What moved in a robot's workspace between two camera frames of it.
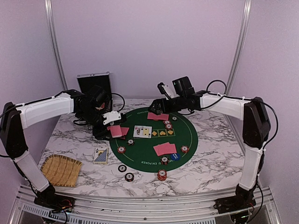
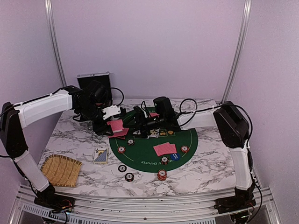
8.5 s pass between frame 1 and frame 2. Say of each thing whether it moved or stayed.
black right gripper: moved
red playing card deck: moved
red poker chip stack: stayed
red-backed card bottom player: stayed
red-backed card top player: stayed
